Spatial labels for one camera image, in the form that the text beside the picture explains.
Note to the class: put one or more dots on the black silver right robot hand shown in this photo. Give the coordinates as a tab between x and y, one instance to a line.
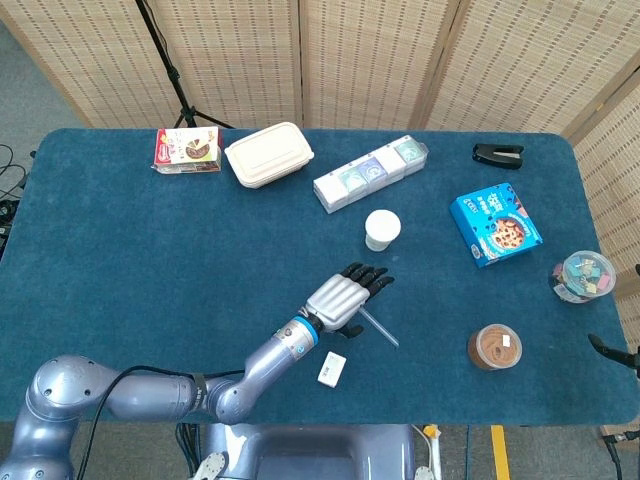
620	356

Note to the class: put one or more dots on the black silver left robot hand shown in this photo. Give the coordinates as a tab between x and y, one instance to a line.
337	300

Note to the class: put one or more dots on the clear plastic straw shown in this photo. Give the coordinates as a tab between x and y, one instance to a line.
382	330

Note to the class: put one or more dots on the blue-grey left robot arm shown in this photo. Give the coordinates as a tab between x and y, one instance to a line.
150	395

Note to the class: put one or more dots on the white paper cup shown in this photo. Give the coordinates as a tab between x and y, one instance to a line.
382	227

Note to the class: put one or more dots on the brown lidded jar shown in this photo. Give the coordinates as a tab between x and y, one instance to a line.
495	346

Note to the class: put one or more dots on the small white box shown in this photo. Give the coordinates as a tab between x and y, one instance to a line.
332	369

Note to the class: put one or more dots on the clear jar of binder clips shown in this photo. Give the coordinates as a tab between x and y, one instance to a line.
582	277

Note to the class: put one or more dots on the long tissue packet bundle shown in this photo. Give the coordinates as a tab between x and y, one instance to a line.
370	172

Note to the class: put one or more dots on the blue-grey robot torso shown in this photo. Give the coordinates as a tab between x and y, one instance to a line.
310	450

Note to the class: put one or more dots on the beige lidded food container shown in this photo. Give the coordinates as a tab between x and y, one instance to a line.
267	154

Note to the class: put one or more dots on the white power strip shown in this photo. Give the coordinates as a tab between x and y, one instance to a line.
432	440

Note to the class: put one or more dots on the blue cookie box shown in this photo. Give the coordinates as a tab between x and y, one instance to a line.
496	225

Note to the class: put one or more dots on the blue table cloth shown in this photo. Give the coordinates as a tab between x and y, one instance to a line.
150	250

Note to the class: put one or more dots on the red snack box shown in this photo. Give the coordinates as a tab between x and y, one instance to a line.
189	149

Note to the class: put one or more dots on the black stapler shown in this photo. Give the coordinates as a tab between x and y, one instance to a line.
500	154

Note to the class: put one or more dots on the bamboo folding screen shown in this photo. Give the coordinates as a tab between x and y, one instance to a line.
370	60

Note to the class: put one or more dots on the black tripod stand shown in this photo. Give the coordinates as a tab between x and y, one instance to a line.
172	75

